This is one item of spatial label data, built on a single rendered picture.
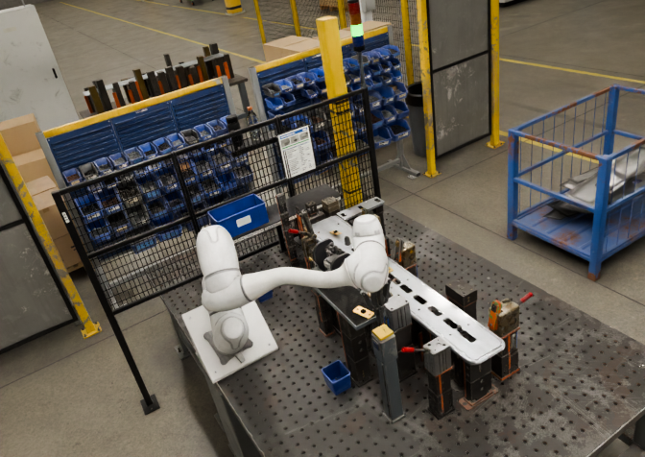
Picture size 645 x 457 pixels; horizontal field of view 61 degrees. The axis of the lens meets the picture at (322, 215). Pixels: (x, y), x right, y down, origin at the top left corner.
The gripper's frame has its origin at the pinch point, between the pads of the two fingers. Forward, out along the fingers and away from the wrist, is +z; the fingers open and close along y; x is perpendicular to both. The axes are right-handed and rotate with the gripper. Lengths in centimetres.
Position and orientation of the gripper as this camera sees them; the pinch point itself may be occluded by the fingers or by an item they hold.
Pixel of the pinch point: (379, 313)
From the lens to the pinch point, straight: 208.0
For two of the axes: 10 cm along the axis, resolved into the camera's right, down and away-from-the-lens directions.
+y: 8.6, -3.7, 3.5
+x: -4.8, -3.6, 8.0
